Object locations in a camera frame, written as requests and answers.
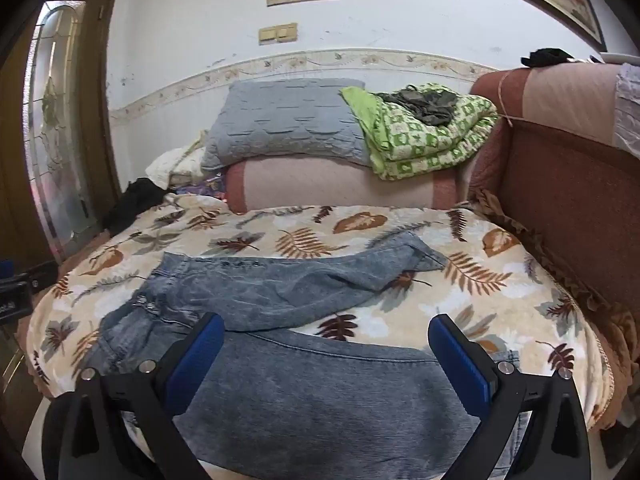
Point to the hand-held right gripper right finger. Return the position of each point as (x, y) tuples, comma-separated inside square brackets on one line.
[(457, 365)]

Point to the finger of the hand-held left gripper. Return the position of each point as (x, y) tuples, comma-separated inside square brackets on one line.
[(37, 278)]

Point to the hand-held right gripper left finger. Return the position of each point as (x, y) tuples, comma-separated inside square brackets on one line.
[(196, 360)]

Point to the grey-blue denim pants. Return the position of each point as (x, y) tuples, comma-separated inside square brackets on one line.
[(300, 400)]

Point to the wooden door with glass panel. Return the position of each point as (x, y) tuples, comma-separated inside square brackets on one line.
[(60, 110)]

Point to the white cream pillow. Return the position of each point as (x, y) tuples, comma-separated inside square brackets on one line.
[(167, 165)]

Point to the leaf print blanket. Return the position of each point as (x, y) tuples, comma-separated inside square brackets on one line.
[(360, 222)]

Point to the purple patterned cloth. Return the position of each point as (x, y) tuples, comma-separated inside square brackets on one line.
[(205, 187)]

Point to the green checked folded blanket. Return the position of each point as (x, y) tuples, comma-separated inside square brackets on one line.
[(425, 147)]

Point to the grey quilted pillow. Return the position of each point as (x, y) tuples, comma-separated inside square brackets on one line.
[(285, 120)]

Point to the dark camouflage cloth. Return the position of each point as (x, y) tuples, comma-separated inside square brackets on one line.
[(425, 102)]

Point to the white lace cloth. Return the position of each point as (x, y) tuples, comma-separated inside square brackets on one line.
[(627, 110)]

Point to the small black cloth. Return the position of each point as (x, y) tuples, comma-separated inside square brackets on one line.
[(547, 57)]

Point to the beige wall switch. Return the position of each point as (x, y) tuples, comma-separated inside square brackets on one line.
[(278, 33)]

